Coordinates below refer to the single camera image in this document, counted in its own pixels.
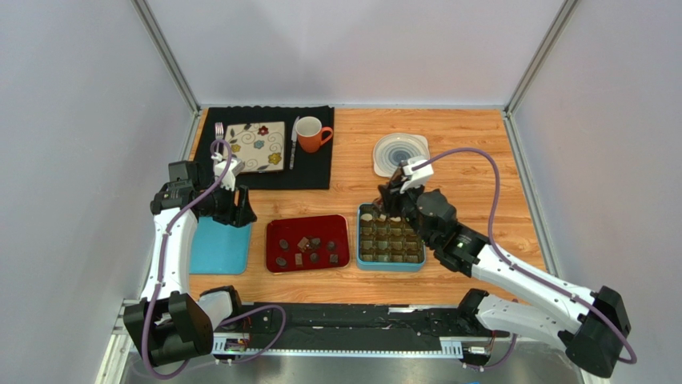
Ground orange mug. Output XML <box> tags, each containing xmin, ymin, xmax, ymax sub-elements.
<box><xmin>294</xmin><ymin>116</ymin><xmax>334</xmax><ymax>154</ymax></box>

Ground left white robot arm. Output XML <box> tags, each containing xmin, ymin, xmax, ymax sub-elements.
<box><xmin>123</xmin><ymin>158</ymin><xmax>257</xmax><ymax>370</ymax></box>

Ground silver knife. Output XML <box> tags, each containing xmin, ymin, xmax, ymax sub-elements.
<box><xmin>288</xmin><ymin>116</ymin><xmax>300</xmax><ymax>170</ymax></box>

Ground silver fork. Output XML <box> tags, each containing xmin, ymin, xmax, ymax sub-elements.
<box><xmin>211</xmin><ymin>122</ymin><xmax>225</xmax><ymax>166</ymax></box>

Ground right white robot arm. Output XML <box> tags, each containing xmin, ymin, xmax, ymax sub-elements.
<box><xmin>374</xmin><ymin>169</ymin><xmax>632</xmax><ymax>378</ymax></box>

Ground metal tongs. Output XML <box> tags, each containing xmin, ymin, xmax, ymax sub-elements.
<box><xmin>372</xmin><ymin>198</ymin><xmax>384</xmax><ymax>211</ymax></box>

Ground round blue-white plate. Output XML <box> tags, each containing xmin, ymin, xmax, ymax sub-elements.
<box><xmin>372</xmin><ymin>133</ymin><xmax>431</xmax><ymax>178</ymax></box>

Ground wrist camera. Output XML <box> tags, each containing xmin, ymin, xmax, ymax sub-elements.
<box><xmin>399</xmin><ymin>156</ymin><xmax>434</xmax><ymax>194</ymax></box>
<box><xmin>213</xmin><ymin>157</ymin><xmax>245</xmax><ymax>191</ymax></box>

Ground blue tin lid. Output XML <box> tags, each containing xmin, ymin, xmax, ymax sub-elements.
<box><xmin>189</xmin><ymin>218</ymin><xmax>252</xmax><ymax>275</ymax></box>

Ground dark leaf chocolate lower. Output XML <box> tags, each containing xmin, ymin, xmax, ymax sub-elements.
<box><xmin>275</xmin><ymin>257</ymin><xmax>287</xmax><ymax>268</ymax></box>

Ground milk chocolate bar upper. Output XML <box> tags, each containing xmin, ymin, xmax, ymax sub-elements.
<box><xmin>297</xmin><ymin>237</ymin><xmax>311</xmax><ymax>253</ymax></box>

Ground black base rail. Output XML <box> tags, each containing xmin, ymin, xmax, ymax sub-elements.
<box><xmin>212</xmin><ymin>302</ymin><xmax>493</xmax><ymax>358</ymax></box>

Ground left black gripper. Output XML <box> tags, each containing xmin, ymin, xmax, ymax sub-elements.
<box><xmin>199</xmin><ymin>178</ymin><xmax>256</xmax><ymax>228</ymax></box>

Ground blue tin box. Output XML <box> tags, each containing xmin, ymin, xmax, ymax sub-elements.
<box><xmin>356</xmin><ymin>203</ymin><xmax>426</xmax><ymax>273</ymax></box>

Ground red chocolate tray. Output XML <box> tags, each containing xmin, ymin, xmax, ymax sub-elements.
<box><xmin>265</xmin><ymin>214</ymin><xmax>351</xmax><ymax>274</ymax></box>

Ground floral square plate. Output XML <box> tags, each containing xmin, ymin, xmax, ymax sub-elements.
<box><xmin>224</xmin><ymin>122</ymin><xmax>287</xmax><ymax>174</ymax></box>

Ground black placemat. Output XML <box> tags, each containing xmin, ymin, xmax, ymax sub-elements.
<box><xmin>194</xmin><ymin>106</ymin><xmax>335</xmax><ymax>190</ymax></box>

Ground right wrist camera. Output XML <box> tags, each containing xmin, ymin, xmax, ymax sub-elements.
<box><xmin>399</xmin><ymin>156</ymin><xmax>434</xmax><ymax>194</ymax></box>

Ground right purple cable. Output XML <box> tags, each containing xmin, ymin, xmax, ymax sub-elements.
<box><xmin>410</xmin><ymin>147</ymin><xmax>638</xmax><ymax>372</ymax></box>

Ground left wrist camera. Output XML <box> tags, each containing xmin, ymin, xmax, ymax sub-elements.
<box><xmin>213</xmin><ymin>157</ymin><xmax>245</xmax><ymax>191</ymax></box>

